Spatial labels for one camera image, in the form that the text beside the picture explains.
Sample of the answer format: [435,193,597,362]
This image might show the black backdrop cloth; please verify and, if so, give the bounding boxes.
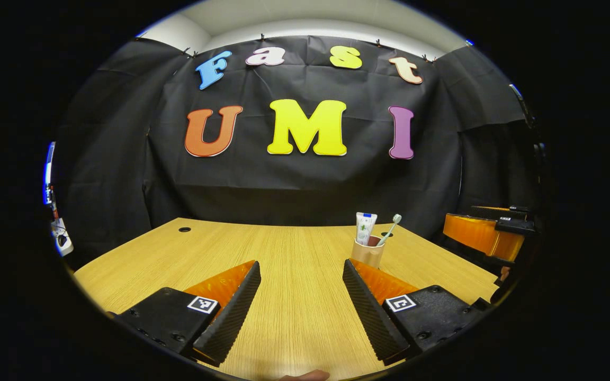
[51,34,549,265]

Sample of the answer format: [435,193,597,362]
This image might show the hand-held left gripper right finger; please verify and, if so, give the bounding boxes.
[342,258,488,366]

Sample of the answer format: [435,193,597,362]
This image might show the wooden desktop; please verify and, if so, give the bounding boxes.
[72,217,501,381]

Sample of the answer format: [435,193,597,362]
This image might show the blue white sign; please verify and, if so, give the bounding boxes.
[43,142,57,206]

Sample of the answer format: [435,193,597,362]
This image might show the white toothpaste tube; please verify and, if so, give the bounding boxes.
[355,212,378,246]

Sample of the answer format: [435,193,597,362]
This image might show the white toothbrush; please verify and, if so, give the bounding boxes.
[376,214,402,247]

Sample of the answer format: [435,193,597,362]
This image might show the beige cup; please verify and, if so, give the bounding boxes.
[351,237,386,269]

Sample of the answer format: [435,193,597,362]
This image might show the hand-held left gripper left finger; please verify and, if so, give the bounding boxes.
[109,260,262,367]

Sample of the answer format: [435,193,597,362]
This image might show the white wall box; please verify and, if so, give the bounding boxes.
[51,218,74,257]

